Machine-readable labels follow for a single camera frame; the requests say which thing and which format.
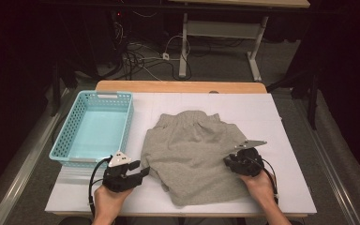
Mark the person's right hand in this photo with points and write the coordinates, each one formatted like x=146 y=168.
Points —
x=261 y=187

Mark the grey shorts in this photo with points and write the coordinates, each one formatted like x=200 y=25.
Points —
x=190 y=156

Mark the metal floor rail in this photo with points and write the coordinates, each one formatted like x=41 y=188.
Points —
x=328 y=162
x=22 y=168

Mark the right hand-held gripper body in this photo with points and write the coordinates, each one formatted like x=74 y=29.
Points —
x=245 y=162

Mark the black curtain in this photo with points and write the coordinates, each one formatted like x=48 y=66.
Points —
x=353 y=93
x=9 y=93

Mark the white frame desk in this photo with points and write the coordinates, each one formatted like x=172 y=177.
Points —
x=222 y=29

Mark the wooden table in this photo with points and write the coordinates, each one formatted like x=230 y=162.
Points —
x=168 y=86

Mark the white power adapter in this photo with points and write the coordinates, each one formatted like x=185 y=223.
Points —
x=165 y=56

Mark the light blue plastic basket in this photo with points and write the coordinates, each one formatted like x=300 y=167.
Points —
x=101 y=131

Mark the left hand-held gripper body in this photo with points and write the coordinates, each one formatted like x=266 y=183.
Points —
x=118 y=179

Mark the black stand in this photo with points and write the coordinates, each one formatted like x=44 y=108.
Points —
x=56 y=87
x=312 y=93

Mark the person's left hand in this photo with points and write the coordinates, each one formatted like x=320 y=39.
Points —
x=107 y=206

